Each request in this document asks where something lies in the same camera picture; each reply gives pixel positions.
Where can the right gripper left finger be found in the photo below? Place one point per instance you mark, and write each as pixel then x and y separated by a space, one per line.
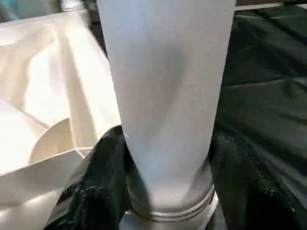
pixel 93 191

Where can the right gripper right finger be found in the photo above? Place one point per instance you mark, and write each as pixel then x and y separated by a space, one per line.
pixel 254 191

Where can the white plastic table top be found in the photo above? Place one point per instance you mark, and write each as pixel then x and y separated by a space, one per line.
pixel 53 81

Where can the black work mat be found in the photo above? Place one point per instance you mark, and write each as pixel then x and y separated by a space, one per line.
pixel 268 81

